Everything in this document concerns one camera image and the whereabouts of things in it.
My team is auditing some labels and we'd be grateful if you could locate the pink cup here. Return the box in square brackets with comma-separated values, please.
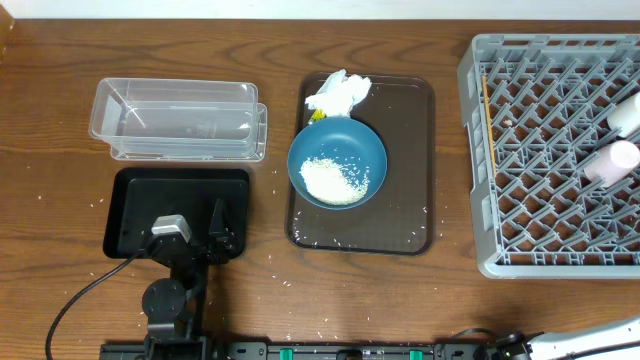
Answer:
[584, 140, 639, 188]

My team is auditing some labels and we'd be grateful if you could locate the cream white cup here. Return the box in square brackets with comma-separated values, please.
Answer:
[607, 93, 640, 138]

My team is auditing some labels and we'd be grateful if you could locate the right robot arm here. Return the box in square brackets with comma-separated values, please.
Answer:
[486, 316, 639, 360]

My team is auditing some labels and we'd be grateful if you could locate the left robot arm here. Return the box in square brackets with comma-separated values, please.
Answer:
[142, 199, 238, 360]

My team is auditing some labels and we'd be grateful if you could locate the grey dishwasher rack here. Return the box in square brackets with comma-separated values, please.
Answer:
[457, 34, 639, 279]

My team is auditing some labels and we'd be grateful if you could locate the black plastic bin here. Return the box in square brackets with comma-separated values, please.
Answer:
[103, 167, 250, 259]

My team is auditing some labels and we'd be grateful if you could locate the pile of white rice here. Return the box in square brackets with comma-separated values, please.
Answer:
[299, 158, 369, 206]

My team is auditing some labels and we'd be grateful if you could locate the clear plastic bin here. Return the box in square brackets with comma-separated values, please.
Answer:
[89, 78, 259, 159]

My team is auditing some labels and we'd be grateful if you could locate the yellow green wrapper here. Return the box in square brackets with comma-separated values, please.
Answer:
[309, 109, 326, 124]

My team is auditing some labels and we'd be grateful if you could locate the dark blue plate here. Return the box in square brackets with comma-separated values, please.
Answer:
[287, 118, 387, 210]

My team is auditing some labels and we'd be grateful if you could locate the crumpled white tissue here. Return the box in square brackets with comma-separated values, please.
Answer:
[305, 69, 372, 119]

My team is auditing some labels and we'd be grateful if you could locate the dark brown serving tray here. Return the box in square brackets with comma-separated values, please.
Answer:
[285, 75, 435, 256]

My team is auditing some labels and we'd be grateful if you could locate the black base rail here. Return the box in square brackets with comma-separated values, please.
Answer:
[99, 342, 498, 360]

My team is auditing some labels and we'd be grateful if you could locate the left black cable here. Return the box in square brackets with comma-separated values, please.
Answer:
[44, 249, 151, 360]

